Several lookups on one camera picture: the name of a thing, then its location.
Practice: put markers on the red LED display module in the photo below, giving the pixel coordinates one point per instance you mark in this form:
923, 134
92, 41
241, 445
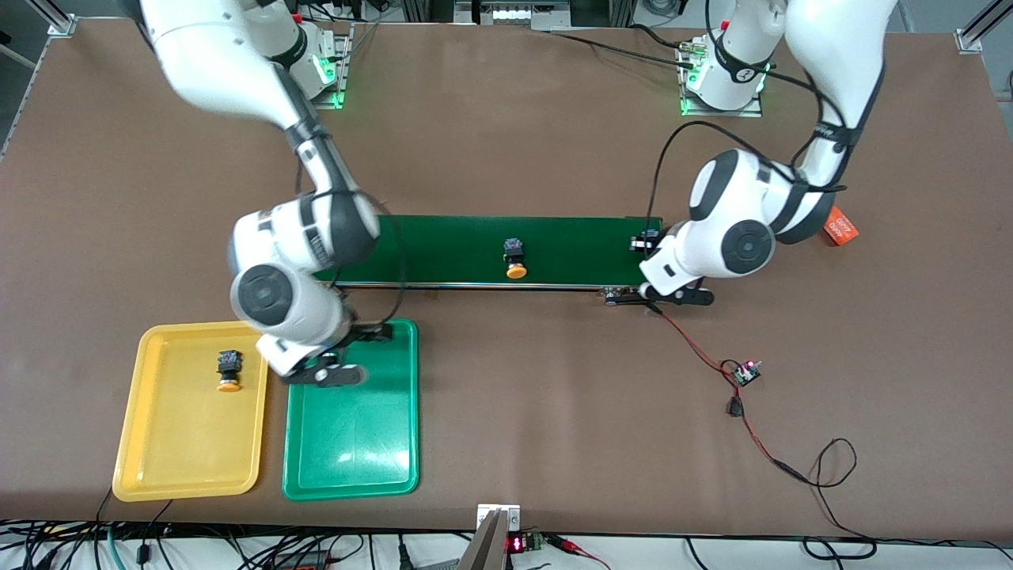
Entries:
516, 544

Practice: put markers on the yellow plastic tray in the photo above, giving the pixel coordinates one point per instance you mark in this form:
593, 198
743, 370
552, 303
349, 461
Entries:
190, 443

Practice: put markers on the aluminium table corner bracket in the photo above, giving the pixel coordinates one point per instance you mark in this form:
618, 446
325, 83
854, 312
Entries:
977, 36
62, 24

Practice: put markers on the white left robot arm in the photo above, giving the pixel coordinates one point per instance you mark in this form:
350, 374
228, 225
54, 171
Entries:
831, 32

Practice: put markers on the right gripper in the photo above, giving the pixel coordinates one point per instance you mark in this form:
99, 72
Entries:
373, 333

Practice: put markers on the black motor controller board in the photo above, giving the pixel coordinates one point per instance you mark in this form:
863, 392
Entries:
745, 374

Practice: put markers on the green plastic tray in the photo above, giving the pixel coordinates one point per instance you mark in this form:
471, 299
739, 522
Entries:
352, 443

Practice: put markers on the silver camera pole bracket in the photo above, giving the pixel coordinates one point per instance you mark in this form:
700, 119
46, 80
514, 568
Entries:
487, 546

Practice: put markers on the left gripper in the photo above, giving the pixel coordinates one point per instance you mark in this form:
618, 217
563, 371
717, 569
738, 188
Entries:
647, 241

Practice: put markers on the green belt conveyor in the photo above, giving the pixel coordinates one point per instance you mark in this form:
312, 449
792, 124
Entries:
459, 253

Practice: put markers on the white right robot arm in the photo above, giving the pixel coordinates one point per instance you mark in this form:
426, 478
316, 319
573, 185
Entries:
214, 55

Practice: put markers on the black power adapter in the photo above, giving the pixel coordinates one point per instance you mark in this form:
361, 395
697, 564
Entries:
305, 560

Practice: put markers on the silver metal frame structure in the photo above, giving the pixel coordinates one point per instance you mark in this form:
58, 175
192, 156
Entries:
514, 14

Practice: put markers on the yellow mushroom push button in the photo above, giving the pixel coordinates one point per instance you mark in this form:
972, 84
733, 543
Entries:
516, 271
229, 385

